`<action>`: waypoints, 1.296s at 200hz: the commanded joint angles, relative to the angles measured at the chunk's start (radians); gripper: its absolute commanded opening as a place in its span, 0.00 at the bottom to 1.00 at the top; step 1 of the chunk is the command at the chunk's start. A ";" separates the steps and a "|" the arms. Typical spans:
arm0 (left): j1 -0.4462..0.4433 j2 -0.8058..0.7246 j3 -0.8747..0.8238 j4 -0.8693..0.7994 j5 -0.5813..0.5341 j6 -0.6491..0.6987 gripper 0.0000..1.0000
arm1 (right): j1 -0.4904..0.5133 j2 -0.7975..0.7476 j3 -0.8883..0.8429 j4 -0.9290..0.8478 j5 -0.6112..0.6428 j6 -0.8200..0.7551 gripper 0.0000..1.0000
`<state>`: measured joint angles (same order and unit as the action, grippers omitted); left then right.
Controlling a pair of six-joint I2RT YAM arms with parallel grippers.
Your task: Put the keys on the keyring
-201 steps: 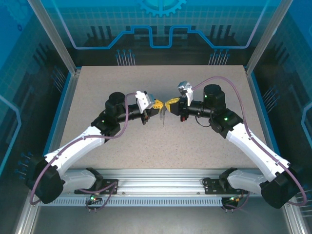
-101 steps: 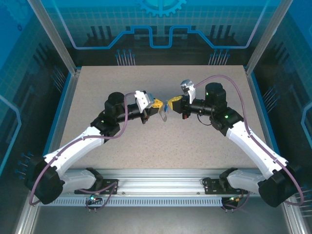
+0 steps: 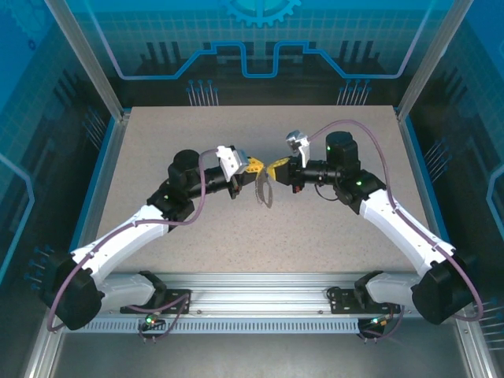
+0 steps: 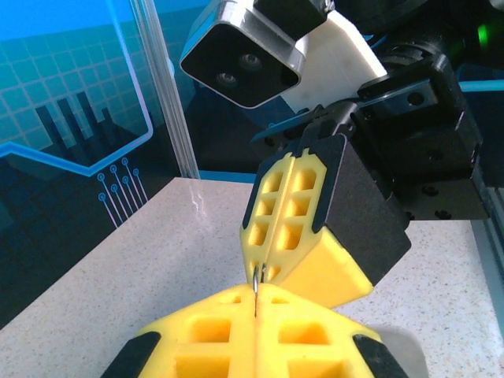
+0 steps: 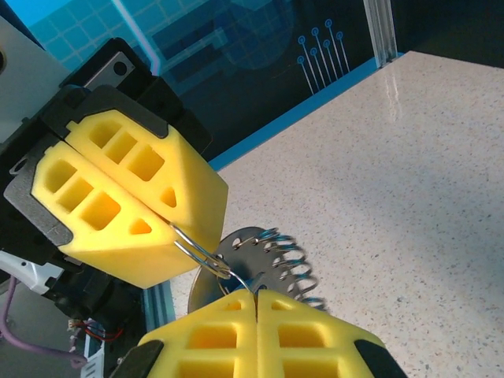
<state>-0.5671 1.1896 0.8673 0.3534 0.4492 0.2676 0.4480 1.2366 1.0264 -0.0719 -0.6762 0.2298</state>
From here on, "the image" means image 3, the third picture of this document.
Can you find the aluminium lower frame bar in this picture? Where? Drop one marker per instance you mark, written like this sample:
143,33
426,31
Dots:
41,350
472,350

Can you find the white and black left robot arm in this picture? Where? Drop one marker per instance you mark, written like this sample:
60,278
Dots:
130,232

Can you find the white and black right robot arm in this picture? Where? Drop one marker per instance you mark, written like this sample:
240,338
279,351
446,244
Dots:
397,224

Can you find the grey metal panel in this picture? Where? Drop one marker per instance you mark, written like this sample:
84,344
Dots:
256,356

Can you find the blue table edge strip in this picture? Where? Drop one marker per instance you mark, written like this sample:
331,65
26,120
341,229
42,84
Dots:
97,175

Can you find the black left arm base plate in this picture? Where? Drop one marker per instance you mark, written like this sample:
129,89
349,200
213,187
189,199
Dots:
177,303

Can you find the wide aluminium base rail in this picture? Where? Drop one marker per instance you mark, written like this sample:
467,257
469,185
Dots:
256,291

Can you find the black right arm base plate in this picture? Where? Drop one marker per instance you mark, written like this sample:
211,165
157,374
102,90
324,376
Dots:
340,301

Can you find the aluminium frame post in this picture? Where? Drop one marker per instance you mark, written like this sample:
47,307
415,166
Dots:
90,59
429,59

